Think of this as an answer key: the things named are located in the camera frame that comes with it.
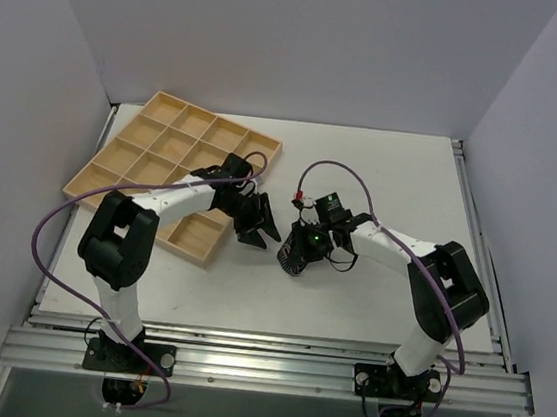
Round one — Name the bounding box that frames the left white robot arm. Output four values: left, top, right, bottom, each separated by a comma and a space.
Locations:
77, 153, 281, 372

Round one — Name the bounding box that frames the purple cable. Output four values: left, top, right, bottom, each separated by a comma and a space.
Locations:
266, 156, 488, 417
14, 128, 271, 417

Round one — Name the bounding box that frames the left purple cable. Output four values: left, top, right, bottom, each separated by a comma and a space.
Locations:
14, 128, 271, 417

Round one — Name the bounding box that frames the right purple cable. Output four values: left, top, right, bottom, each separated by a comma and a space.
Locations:
266, 156, 488, 417

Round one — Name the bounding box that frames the wooden compartment tray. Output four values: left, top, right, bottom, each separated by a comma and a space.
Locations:
63, 91, 283, 268

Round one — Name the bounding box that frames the navy striped underwear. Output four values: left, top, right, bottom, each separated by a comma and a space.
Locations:
276, 230, 324, 277

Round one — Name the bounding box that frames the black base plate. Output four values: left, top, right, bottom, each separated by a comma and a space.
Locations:
353, 363, 442, 403
81, 334, 178, 377

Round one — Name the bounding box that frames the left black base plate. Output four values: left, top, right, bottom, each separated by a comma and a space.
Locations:
81, 334, 178, 377

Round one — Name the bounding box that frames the aluminium frame rail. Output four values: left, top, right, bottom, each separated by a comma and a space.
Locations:
0, 323, 534, 416

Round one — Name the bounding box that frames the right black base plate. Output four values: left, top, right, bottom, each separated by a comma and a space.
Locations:
353, 363, 442, 403

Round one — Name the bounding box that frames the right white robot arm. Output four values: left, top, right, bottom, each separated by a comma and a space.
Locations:
277, 193, 490, 397

